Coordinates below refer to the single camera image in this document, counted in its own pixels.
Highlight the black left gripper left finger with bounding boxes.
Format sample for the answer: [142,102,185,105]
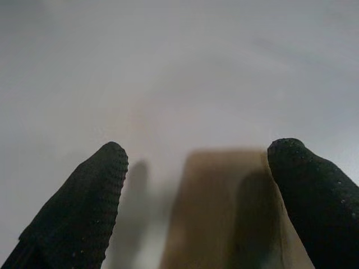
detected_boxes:
[0,141,129,269]

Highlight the brown cardboard piece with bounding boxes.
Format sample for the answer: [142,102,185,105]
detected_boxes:
[159,147,315,269]

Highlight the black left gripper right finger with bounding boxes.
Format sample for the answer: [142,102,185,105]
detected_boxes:
[267,137,359,269]

